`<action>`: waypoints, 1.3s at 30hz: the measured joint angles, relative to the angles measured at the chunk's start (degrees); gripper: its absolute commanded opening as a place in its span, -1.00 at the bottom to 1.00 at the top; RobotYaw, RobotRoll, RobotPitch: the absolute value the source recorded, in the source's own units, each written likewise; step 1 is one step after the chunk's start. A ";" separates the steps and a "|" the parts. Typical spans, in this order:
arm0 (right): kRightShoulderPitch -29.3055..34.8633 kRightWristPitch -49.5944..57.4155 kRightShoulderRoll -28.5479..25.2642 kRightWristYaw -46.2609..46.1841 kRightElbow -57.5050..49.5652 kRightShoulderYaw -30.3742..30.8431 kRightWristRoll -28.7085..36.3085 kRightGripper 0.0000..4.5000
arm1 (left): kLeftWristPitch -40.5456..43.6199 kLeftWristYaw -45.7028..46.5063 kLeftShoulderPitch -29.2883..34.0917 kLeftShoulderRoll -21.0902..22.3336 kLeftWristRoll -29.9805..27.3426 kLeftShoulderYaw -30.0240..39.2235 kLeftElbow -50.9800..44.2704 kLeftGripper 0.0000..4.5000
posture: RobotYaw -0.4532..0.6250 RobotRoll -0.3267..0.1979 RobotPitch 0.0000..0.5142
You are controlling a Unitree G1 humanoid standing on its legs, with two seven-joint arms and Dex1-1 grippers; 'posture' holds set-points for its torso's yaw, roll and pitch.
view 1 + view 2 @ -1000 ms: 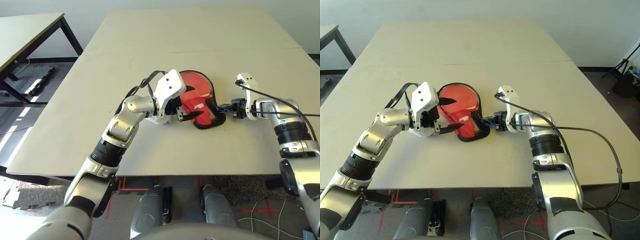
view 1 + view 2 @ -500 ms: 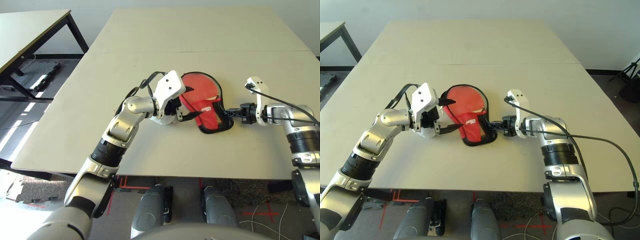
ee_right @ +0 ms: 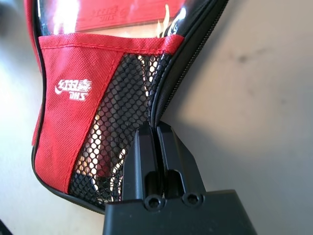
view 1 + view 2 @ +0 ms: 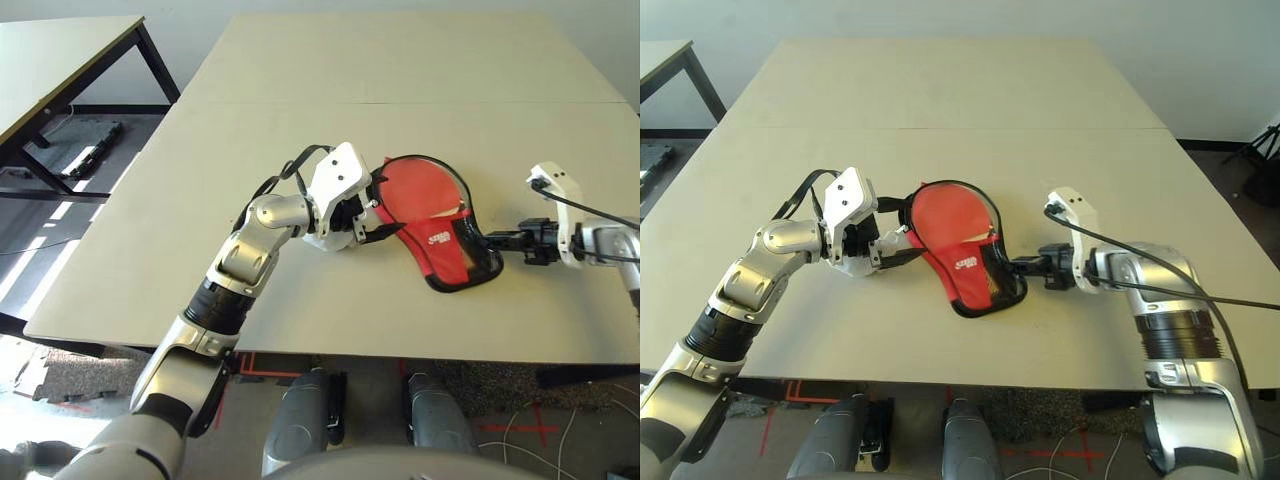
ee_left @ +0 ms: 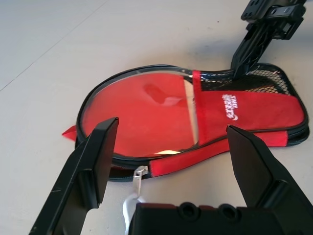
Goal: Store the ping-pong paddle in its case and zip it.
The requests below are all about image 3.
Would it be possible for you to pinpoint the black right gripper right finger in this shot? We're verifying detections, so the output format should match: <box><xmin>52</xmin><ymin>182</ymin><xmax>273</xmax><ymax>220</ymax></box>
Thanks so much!
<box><xmin>156</xmin><ymin>125</ymin><xmax>208</xmax><ymax>197</ymax></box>

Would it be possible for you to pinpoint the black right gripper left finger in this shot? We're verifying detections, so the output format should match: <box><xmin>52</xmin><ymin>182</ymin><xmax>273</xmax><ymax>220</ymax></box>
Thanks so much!
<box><xmin>121</xmin><ymin>123</ymin><xmax>159</xmax><ymax>202</ymax></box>

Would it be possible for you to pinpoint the red black paddle case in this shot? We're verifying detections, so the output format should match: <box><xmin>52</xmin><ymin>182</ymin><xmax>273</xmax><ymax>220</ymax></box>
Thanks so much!
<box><xmin>23</xmin><ymin>0</ymin><xmax>230</xmax><ymax>216</ymax></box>

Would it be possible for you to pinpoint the red ping-pong paddle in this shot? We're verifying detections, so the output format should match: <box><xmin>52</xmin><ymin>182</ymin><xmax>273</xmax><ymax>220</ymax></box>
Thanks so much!
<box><xmin>40</xmin><ymin>0</ymin><xmax>189</xmax><ymax>196</ymax></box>

